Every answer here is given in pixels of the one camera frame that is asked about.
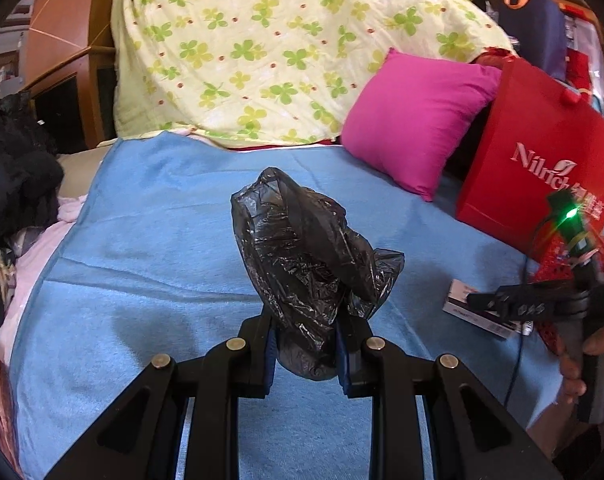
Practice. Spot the black clothing pile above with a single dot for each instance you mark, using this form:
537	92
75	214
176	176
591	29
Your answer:
17	180

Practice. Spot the white and blue medicine box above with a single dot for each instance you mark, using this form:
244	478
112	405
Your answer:
459	300

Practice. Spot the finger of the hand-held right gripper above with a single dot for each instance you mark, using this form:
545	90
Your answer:
501	305

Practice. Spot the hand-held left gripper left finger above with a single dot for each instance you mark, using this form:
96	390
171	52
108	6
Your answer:
268	360

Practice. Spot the person's right hand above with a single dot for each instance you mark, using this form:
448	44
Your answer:
574	375

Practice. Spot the person's bare leg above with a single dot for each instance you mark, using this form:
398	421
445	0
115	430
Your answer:
551	430

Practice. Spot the beige pillow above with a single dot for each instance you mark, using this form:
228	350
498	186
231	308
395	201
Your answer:
82	170

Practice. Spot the red mesh basket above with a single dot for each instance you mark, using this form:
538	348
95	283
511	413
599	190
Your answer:
551	265

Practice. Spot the blue blanket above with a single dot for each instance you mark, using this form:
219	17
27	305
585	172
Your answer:
157	260

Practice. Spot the pink pillow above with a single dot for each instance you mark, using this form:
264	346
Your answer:
416	120

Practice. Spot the dark blue hanging garment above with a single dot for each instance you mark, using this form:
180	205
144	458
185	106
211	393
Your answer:
536	30

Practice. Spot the red paper bag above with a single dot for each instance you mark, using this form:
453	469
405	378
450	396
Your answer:
521	125

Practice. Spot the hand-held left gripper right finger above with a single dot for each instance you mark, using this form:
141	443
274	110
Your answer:
346	367

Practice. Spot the white bed sheet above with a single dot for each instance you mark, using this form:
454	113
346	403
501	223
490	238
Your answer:
37	260

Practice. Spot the black plastic bag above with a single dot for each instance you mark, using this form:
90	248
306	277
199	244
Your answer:
302	260

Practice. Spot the floral yellow-green quilt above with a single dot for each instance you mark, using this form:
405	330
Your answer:
257	35

